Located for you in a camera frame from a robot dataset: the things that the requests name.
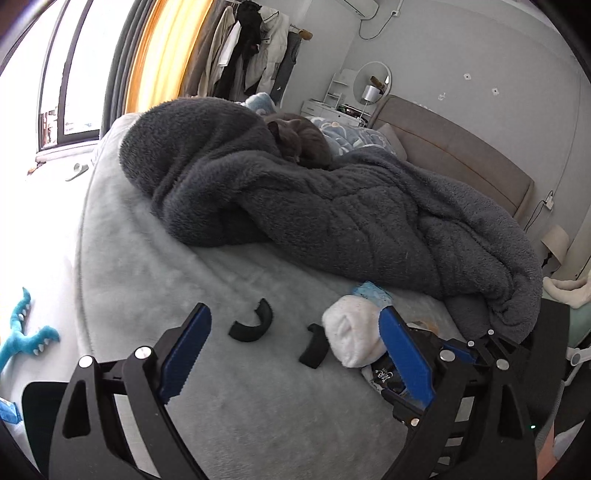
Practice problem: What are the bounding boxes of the taupe padded headboard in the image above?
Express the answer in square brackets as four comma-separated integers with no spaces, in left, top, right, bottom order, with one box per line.
[372,95,535,229]

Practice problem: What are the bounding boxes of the black snack wrapper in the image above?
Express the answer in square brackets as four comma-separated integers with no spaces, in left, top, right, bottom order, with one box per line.
[360,355,411,398]

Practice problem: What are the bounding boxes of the black curved foam piece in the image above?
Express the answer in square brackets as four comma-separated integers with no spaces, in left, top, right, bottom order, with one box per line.
[227,298,275,343]
[298,323,329,370]

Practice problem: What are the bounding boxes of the light blue printed packet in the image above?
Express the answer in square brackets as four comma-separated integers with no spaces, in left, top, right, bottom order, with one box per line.
[346,281,393,310]

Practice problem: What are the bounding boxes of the grey trousers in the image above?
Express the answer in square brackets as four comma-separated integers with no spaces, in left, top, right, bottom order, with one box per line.
[272,32,302,104]

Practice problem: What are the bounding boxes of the white tissue wad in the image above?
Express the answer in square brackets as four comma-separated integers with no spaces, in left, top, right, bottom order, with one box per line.
[322,295,389,368]

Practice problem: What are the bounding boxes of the light blue printed quilt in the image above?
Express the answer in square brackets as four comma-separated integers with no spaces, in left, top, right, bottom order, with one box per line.
[242,92,409,162]

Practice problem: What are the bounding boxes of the window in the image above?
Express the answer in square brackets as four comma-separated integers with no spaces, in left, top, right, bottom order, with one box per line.
[36,0,116,153]

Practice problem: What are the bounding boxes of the white air conditioner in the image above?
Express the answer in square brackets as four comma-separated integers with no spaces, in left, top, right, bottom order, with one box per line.
[342,0,380,18]

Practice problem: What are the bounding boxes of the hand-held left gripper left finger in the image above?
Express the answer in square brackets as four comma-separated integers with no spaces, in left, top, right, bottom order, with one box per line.
[48,302,213,480]

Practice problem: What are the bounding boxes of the chair with green cushion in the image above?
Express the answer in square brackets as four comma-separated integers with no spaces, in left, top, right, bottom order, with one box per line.
[542,268,591,388]

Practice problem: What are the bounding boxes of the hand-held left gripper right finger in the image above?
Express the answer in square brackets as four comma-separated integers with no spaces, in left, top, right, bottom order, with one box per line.
[378,305,539,480]

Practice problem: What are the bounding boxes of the round wall mirror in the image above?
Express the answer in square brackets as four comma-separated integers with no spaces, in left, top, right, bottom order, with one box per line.
[355,61,392,104]

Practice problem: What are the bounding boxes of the blue dinosaur plush toy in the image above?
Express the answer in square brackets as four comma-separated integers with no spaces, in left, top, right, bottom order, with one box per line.
[0,287,61,374]

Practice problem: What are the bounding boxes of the dark grey fleece blanket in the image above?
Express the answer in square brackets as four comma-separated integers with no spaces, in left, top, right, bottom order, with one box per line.
[119,97,543,342]

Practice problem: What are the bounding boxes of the black garment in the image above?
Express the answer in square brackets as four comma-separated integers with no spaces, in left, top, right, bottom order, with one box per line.
[215,0,264,100]

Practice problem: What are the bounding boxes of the silver table lamp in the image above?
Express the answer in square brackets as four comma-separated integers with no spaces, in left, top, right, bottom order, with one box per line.
[358,84,382,125]

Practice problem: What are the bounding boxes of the white fluffy cloth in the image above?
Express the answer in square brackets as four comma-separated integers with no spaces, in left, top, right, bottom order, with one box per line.
[542,276,591,308]

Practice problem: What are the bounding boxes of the yellow curtain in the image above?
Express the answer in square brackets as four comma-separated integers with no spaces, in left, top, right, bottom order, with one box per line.
[124,0,217,114]

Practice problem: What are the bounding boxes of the grey cat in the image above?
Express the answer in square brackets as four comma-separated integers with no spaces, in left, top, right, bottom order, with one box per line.
[265,113,333,169]

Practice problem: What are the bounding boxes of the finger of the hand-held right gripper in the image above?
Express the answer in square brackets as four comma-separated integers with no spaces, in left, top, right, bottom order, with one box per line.
[379,388,423,428]
[438,328,529,365]

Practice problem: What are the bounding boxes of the blue plastic wrapper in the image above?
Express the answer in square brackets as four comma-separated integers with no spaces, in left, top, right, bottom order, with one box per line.
[0,397,23,423]

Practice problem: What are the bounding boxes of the grey curtain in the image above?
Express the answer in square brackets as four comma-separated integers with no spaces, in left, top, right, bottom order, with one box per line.
[104,0,158,134]

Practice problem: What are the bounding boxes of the beige coat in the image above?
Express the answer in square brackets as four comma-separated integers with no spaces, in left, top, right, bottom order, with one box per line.
[182,2,232,97]

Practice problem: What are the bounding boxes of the white puffer jacket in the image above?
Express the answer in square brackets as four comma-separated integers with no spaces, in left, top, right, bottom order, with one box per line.
[245,7,293,97]

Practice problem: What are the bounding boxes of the bed with grey plush sheet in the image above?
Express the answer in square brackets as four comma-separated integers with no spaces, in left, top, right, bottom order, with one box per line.
[74,95,536,480]

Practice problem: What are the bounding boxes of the white nightstand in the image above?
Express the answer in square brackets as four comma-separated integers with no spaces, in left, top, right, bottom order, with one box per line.
[301,98,370,127]

